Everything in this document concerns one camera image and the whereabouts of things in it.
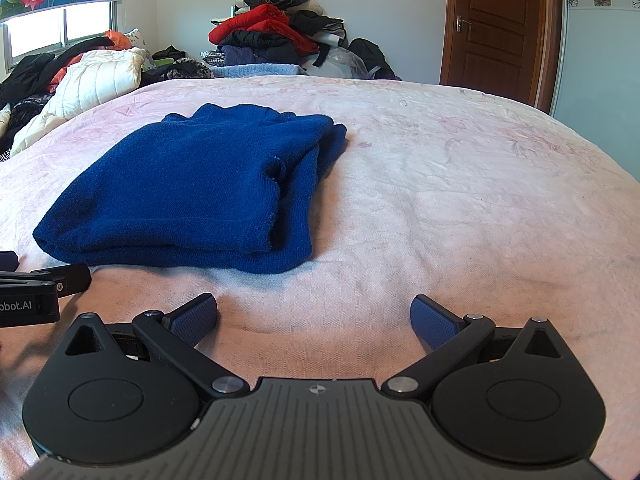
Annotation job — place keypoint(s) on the black bag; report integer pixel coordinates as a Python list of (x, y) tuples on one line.
[(372, 55)]

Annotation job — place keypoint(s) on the brown wooden door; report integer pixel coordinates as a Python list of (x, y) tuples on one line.
[(500, 25)]

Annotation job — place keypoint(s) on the white quilted jacket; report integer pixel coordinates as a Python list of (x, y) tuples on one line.
[(95, 80)]

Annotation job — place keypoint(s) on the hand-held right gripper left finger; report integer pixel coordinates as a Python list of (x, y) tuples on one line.
[(196, 319)]

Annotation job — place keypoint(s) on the clear plastic bag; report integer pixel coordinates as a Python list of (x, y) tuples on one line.
[(345, 62)]

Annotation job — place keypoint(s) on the dark patterned clothing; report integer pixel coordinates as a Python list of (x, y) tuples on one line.
[(190, 67)]

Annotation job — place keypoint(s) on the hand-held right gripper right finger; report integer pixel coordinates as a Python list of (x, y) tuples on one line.
[(431, 320)]

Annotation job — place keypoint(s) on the white floral pillow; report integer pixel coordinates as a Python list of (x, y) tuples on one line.
[(135, 37)]

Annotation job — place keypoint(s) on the orange garment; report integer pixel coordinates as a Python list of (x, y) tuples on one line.
[(117, 39)]

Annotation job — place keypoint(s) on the black jacket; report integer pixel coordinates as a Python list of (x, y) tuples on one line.
[(35, 70)]

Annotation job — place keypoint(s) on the light blue blanket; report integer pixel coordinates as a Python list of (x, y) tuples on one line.
[(260, 70)]

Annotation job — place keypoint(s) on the green item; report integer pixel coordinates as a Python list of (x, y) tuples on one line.
[(162, 62)]

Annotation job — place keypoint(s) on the pink bed sheet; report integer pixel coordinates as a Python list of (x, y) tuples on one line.
[(475, 210)]

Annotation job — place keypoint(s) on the pile of clothes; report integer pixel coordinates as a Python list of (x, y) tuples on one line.
[(270, 27)]

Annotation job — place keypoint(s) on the blue knit sweater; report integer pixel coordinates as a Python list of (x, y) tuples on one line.
[(190, 185)]

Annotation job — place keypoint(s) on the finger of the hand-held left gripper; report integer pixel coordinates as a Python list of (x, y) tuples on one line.
[(7, 261), (70, 277)]

